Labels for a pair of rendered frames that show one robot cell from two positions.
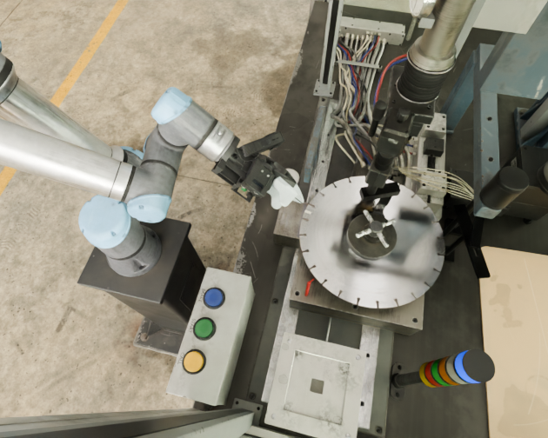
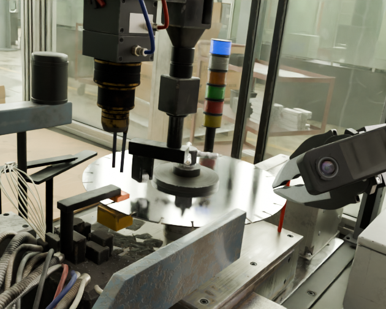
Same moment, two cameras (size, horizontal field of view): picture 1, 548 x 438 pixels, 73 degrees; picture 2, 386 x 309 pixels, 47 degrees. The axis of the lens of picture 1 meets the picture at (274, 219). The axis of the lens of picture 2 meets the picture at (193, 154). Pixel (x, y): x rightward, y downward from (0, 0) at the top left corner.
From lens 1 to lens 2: 1.11 m
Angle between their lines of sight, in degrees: 97
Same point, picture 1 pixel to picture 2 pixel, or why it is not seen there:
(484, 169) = (18, 106)
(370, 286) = (219, 162)
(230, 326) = not seen: outside the picture
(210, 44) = not seen: outside the picture
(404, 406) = not seen: hidden behind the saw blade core
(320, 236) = (253, 196)
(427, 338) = not seen: hidden behind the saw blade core
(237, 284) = (378, 236)
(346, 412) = (279, 160)
